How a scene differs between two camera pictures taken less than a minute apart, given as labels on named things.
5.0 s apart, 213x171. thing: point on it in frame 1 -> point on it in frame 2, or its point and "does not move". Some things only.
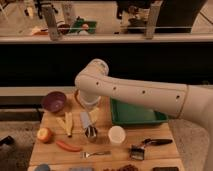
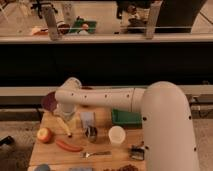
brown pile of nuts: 127,167 does not move
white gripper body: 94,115 -> 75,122
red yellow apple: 44,134 does not move
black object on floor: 8,140 does not move
